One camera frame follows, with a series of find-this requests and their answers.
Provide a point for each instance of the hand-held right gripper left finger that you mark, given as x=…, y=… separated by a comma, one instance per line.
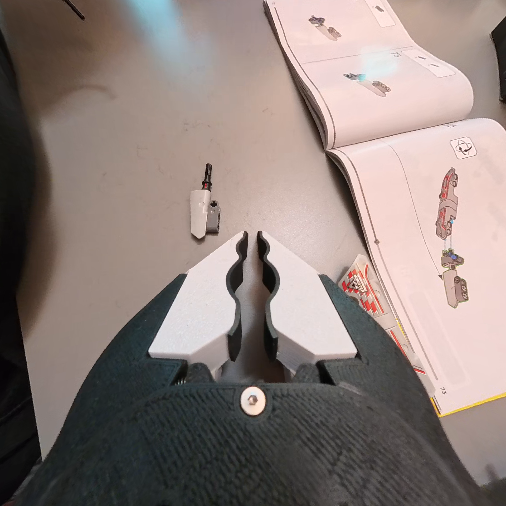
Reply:
x=193, y=316

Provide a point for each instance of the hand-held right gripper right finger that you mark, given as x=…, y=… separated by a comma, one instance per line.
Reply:
x=312, y=316

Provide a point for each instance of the white toy brick assembly with pin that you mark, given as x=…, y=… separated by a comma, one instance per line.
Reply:
x=197, y=213

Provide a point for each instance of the grey desk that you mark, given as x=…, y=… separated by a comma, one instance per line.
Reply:
x=118, y=158

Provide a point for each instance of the grey printed toy car body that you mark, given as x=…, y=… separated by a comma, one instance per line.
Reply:
x=363, y=284

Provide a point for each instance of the open instruction booklet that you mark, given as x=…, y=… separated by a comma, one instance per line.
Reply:
x=395, y=178

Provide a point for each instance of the person's dark clothing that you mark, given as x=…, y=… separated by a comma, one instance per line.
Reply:
x=12, y=276

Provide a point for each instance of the thin black stick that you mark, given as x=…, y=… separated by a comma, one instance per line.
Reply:
x=77, y=12

